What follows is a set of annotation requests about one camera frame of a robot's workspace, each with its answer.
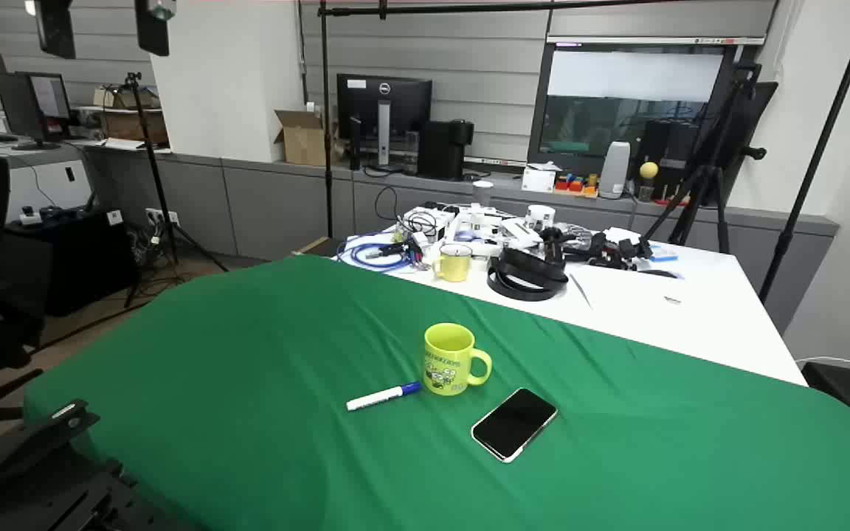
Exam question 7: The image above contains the white marker with blue cap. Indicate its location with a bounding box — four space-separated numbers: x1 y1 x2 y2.
342 382 424 416

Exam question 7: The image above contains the yellow cartoon mug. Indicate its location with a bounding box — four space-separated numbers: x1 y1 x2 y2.
419 323 496 403

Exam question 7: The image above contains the pile of white parts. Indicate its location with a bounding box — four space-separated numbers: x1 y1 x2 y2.
391 200 570 264

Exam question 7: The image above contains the black speaker box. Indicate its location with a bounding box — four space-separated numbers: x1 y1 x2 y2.
415 118 475 184

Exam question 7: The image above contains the small white box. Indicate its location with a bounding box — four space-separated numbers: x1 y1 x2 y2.
519 161 559 195

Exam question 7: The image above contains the black computer monitor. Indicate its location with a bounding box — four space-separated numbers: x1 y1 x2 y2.
334 71 432 172

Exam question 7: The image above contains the open cardboard box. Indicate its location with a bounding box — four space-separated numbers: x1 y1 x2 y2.
275 106 329 168

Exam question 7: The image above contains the black vertical pole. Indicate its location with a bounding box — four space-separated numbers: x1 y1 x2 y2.
314 0 338 246

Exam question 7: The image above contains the black smartphone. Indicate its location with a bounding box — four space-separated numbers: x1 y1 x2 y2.
465 385 559 467

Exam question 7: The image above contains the pile of black gadgets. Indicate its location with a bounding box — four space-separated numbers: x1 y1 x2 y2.
559 224 654 276

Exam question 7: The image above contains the green table cloth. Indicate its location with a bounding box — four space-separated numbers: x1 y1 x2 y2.
19 251 850 531

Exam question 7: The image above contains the white cylindrical container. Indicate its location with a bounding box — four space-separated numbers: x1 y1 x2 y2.
595 139 635 200

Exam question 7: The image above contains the dark framed window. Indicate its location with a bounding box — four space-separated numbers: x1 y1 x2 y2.
528 40 742 187

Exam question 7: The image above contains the black folded tripod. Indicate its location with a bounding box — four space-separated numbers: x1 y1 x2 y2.
640 63 772 258

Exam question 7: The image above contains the black low cabinet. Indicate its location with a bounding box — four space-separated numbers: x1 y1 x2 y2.
6 203 142 318

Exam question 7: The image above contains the black hanging light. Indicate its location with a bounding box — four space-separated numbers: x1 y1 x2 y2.
133 0 179 60
31 0 78 63

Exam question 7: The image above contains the black slanted light stand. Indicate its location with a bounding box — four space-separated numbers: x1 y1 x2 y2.
757 0 850 305

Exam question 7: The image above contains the small desktop monitor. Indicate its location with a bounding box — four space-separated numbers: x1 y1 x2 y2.
0 68 78 150

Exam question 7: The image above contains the black metal stand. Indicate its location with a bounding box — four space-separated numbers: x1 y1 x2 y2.
0 395 156 531

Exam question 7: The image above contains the blue coiled cable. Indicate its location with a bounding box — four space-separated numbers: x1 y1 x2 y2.
342 236 419 276

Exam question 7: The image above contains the black camera tripod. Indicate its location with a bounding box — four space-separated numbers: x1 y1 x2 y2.
114 68 229 310

